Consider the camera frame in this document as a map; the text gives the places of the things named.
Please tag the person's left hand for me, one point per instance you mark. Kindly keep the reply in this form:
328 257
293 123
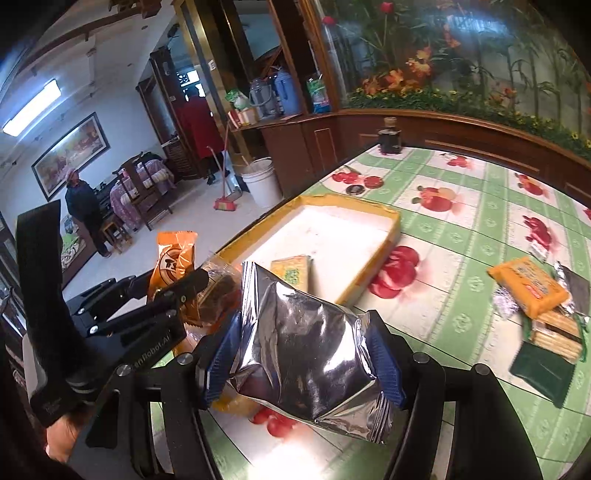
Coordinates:
67 434

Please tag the fluorescent ceiling light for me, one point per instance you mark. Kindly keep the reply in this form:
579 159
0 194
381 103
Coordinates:
32 107

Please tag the grey thermos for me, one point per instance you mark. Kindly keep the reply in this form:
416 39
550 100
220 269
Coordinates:
261 99

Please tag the green cracker pack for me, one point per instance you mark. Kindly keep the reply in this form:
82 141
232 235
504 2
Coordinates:
549 355

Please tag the red broom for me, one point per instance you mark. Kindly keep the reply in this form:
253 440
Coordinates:
226 203

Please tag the green white bag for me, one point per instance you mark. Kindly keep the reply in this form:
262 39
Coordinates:
240 106

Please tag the small green cracker packet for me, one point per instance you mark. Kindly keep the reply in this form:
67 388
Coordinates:
292 273

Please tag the small white candy packet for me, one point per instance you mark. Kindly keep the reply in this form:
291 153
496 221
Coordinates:
539 252

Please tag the wooden chair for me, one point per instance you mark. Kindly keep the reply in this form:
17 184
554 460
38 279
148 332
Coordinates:
138 189

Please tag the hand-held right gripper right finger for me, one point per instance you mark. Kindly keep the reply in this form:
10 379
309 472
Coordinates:
388 364

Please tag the white plastic bucket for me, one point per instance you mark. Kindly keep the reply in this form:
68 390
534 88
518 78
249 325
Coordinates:
261 184

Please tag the dark glass bottle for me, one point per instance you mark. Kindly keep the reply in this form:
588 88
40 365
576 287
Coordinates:
389 138

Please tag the crumpled foil wrapper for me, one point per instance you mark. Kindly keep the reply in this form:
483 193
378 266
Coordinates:
504 302

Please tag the blue thermos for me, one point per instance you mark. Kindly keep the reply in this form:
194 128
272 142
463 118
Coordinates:
286 92

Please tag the shiny silver foil packet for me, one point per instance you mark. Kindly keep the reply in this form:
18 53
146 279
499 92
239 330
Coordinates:
314 350

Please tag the artificial flower glass display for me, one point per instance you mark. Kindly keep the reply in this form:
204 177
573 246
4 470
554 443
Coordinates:
461 60

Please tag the framed wall picture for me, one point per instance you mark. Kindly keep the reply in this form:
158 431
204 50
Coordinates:
69 154

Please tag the brown wooden cabinet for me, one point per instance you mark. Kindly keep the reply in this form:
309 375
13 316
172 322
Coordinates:
323 138

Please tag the clear plum packet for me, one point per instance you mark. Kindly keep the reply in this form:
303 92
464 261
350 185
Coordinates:
217 288

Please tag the yellow biscuit pack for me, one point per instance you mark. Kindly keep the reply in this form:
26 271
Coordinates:
526 284

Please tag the small wooden stool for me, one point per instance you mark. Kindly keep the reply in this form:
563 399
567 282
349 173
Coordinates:
115 235

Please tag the white foam tray yellow tape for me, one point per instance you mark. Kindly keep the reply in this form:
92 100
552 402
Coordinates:
332 235

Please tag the orange snack packet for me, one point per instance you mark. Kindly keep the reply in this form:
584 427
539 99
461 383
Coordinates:
174 256

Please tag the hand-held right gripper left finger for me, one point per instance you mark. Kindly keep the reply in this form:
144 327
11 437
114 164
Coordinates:
221 364

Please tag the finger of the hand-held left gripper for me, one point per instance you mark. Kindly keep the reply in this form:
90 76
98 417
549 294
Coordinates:
184 284
124 288

